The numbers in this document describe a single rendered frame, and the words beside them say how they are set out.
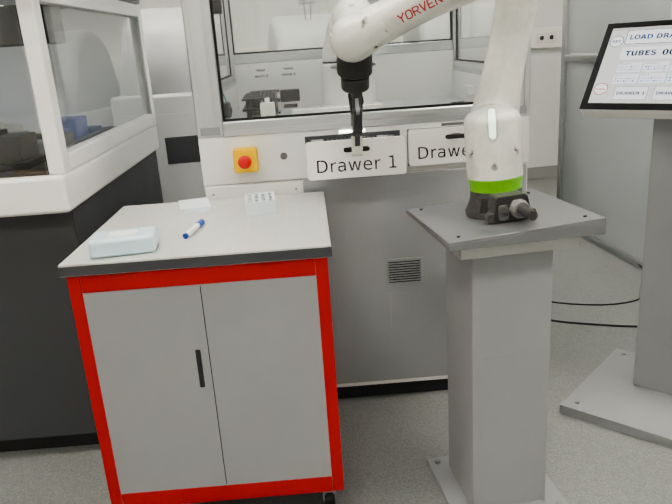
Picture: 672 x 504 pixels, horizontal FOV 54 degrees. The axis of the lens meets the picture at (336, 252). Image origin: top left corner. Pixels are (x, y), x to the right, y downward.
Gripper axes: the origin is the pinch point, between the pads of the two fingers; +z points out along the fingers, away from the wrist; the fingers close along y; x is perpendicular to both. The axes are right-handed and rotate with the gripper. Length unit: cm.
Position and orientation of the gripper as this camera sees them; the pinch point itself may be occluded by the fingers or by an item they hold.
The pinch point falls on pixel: (357, 143)
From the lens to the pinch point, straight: 189.3
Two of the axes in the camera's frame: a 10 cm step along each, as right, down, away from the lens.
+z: 0.5, 7.9, 6.1
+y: 0.7, 6.0, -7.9
